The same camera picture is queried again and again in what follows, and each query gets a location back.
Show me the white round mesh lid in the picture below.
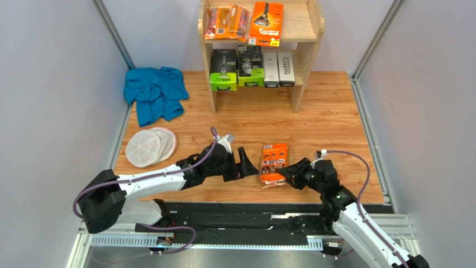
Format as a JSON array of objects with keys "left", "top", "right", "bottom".
[{"left": 125, "top": 127, "right": 177, "bottom": 168}]

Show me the green black razor box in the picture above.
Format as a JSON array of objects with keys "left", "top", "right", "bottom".
[
  {"left": 237, "top": 45, "right": 264, "bottom": 87},
  {"left": 210, "top": 49, "right": 238, "bottom": 92}
]

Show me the wooden two-tier shelf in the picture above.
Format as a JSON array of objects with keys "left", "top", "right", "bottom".
[{"left": 198, "top": 0, "right": 325, "bottom": 114}]

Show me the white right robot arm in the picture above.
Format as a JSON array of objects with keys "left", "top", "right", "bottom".
[{"left": 278, "top": 158, "right": 429, "bottom": 267}]

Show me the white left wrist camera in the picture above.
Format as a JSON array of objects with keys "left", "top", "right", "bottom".
[{"left": 218, "top": 134, "right": 234, "bottom": 153}]

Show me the green black razor box right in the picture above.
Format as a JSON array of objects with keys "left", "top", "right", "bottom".
[{"left": 237, "top": 45, "right": 264, "bottom": 87}]

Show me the orange Gillette Fusion5 razor box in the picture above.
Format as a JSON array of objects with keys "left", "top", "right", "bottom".
[{"left": 247, "top": 2, "right": 284, "bottom": 47}]

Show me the green black razor box left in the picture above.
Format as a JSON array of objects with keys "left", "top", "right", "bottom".
[{"left": 210, "top": 49, "right": 238, "bottom": 92}]

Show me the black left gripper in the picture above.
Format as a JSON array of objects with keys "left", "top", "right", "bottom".
[{"left": 205, "top": 147, "right": 259, "bottom": 182}]

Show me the tall white razor box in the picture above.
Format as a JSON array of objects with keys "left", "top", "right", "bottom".
[{"left": 263, "top": 52, "right": 279, "bottom": 88}]

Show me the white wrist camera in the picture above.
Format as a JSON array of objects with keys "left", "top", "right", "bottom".
[
  {"left": 218, "top": 134, "right": 234, "bottom": 153},
  {"left": 311, "top": 149, "right": 327, "bottom": 166}
]

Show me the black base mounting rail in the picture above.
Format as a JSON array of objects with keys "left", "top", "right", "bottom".
[{"left": 92, "top": 200, "right": 339, "bottom": 250}]

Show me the long orange Bic razor bag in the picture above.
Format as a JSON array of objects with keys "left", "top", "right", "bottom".
[{"left": 204, "top": 8, "right": 230, "bottom": 40}]

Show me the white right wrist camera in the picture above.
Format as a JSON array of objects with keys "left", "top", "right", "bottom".
[{"left": 311, "top": 149, "right": 327, "bottom": 166}]

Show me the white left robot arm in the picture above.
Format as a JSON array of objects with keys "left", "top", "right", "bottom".
[{"left": 74, "top": 143, "right": 259, "bottom": 234}]

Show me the white Harry's razor box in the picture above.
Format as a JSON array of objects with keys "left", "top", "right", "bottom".
[{"left": 277, "top": 52, "right": 296, "bottom": 87}]

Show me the blue crumpled cloth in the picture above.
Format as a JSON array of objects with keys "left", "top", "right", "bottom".
[{"left": 123, "top": 67, "right": 189, "bottom": 127}]

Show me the orange Gillette cartridge box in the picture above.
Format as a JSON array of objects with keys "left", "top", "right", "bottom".
[{"left": 259, "top": 143, "right": 288, "bottom": 189}]

